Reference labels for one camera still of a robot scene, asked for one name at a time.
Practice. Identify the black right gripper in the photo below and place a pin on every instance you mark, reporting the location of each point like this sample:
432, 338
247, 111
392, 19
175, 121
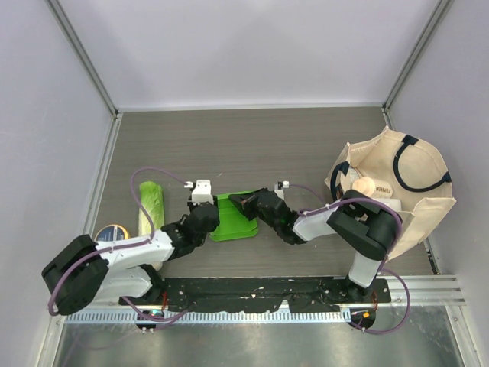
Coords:
245, 202

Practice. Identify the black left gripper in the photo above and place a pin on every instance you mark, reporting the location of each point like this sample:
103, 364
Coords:
216, 222

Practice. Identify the green paper box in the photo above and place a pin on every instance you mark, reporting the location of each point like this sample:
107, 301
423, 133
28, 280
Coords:
233, 225

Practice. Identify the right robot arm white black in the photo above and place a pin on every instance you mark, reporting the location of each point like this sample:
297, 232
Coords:
369, 226

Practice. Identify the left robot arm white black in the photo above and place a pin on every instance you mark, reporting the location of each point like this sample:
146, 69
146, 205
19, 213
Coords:
77, 273

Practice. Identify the napa cabbage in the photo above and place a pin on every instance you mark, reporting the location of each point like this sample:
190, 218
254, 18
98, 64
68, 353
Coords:
152, 199

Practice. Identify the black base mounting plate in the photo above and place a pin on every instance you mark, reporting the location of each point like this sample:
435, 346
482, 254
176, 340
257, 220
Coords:
259, 295

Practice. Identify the round blue yellow tin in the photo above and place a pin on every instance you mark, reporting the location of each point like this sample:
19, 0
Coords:
113, 232

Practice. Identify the beige cap bottle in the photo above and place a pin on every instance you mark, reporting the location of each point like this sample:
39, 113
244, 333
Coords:
365, 185

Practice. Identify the beige canvas tote bag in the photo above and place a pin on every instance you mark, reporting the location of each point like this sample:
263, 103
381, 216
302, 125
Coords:
417, 173

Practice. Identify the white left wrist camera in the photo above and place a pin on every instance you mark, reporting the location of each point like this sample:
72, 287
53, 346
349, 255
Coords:
200, 192

